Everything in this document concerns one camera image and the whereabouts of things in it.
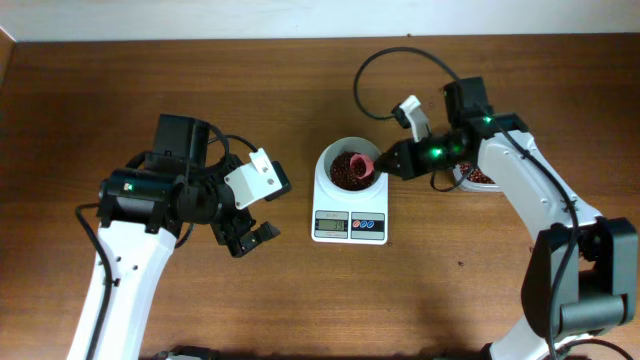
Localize white round bowl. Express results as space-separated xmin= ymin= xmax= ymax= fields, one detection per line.
xmin=316 ymin=137 xmax=386 ymax=195

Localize black cable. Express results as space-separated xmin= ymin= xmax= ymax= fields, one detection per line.
xmin=352 ymin=46 xmax=631 ymax=360
xmin=74 ymin=124 xmax=259 ymax=360

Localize left black cable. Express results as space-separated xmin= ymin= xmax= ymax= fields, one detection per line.
xmin=74 ymin=124 xmax=259 ymax=360

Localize red adzuki beans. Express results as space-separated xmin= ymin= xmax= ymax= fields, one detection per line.
xmin=459 ymin=162 xmax=494 ymax=185

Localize clear plastic bean container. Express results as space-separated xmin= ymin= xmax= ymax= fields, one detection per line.
xmin=452 ymin=164 xmax=501 ymax=192

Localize beans in white bowl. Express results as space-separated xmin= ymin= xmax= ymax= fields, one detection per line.
xmin=330 ymin=152 xmax=375 ymax=191

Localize pink measuring scoop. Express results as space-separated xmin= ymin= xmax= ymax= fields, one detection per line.
xmin=349 ymin=153 xmax=374 ymax=179

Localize white digital kitchen scale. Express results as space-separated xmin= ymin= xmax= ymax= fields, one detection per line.
xmin=311 ymin=148 xmax=389 ymax=245

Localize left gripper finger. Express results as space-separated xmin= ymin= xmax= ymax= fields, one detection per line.
xmin=265 ymin=161 xmax=292 ymax=201
xmin=250 ymin=222 xmax=281 ymax=248

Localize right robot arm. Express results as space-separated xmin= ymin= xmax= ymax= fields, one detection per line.
xmin=375 ymin=77 xmax=638 ymax=359

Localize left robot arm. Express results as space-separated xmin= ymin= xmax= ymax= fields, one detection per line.
xmin=68 ymin=114 xmax=291 ymax=359

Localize right black cable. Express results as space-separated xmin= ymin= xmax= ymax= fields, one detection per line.
xmin=352 ymin=46 xmax=631 ymax=360

